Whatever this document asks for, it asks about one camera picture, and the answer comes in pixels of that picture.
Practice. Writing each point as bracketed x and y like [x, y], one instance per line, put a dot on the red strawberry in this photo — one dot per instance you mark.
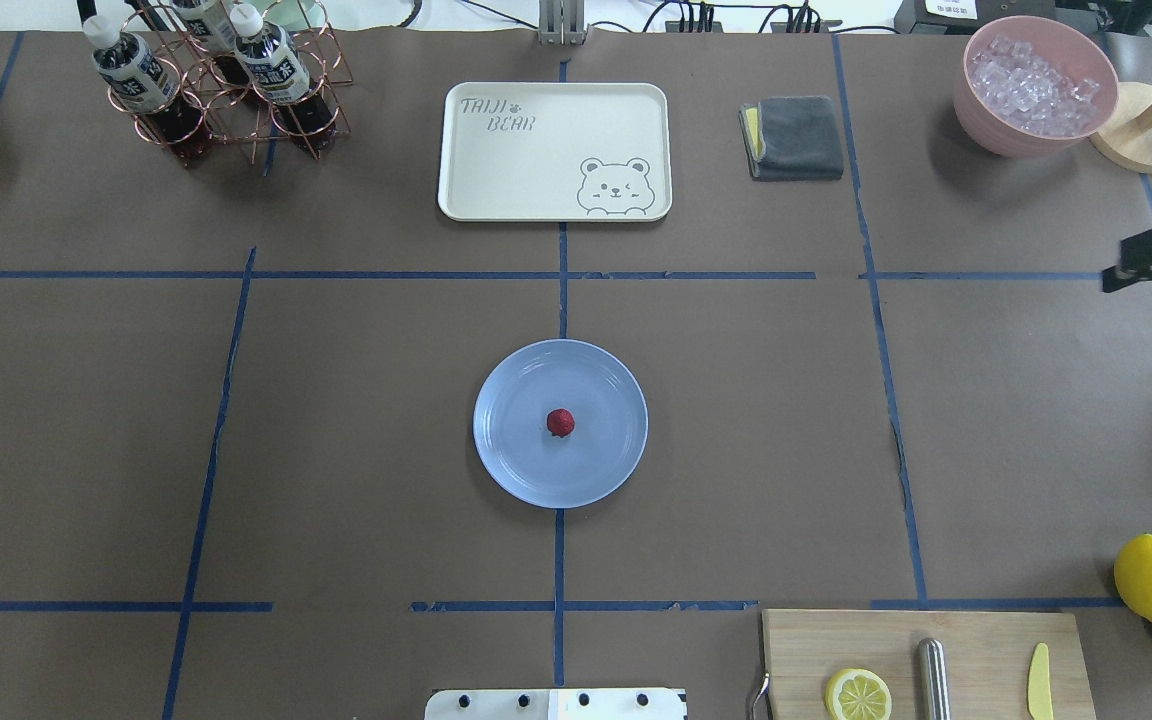
[561, 422]

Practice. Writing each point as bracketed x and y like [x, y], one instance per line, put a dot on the blue plate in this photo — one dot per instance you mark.
[510, 432]

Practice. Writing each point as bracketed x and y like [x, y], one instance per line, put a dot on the pink bowl of ice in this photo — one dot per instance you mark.
[1029, 86]

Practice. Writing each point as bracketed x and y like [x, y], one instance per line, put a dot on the grey folded cloth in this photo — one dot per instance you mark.
[792, 139]

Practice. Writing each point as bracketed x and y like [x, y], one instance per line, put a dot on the wooden cutting board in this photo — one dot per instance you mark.
[987, 659]

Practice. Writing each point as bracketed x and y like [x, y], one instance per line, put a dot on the steel muddler rod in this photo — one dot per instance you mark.
[933, 666]

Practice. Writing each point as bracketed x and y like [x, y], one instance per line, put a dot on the yellow plastic knife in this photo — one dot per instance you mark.
[1039, 688]

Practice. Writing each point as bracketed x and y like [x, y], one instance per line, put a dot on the lemon half slice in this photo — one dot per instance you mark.
[857, 693]

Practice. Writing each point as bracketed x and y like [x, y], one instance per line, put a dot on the cream bear tray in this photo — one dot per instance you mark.
[555, 152]

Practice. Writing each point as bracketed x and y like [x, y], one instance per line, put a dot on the mint green bowl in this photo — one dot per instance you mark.
[293, 15]

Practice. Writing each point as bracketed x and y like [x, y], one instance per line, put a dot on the dark drink bottle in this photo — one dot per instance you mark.
[209, 25]
[269, 56]
[144, 86]

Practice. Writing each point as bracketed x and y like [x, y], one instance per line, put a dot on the aluminium frame post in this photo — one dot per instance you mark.
[562, 22]

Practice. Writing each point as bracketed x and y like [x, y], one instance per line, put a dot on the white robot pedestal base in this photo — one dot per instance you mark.
[559, 703]

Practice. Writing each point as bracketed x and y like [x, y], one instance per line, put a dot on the copper wire bottle rack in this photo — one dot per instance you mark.
[235, 116]

